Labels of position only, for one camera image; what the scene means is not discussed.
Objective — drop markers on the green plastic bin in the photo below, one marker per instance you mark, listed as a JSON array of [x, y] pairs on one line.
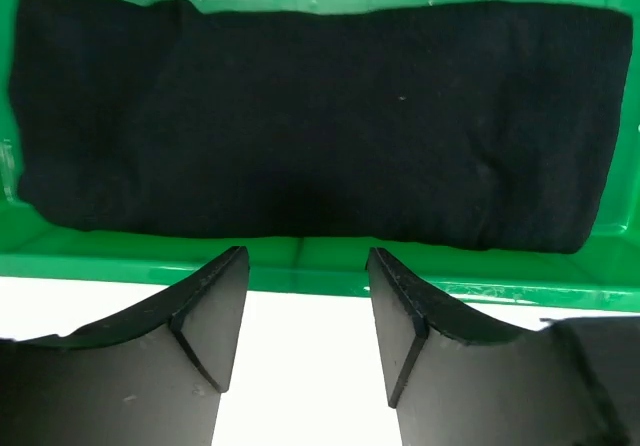
[[603, 275]]

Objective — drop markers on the black rolled t shirt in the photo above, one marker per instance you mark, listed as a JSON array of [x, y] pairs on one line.
[[476, 125]]

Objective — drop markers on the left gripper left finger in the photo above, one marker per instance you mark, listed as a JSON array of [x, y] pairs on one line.
[[151, 374]]

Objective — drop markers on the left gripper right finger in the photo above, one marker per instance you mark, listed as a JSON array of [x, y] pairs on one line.
[[454, 375]]

